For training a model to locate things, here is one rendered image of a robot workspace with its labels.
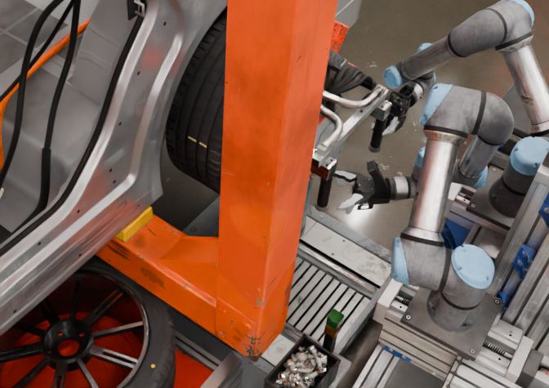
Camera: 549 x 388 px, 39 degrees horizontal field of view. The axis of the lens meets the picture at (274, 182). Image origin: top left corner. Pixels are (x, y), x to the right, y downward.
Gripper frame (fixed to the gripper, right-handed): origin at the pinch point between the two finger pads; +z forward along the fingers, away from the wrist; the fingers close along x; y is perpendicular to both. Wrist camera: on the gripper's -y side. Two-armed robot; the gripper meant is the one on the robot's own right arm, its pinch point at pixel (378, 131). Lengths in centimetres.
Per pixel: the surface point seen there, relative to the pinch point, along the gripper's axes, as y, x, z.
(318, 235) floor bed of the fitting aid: -75, -17, -5
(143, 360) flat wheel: -33, -18, 100
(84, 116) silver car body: 19, -64, 71
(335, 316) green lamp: -17, 23, 61
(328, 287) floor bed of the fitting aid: -77, 0, 13
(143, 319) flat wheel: -33, -28, 89
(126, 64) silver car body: 46, -47, 69
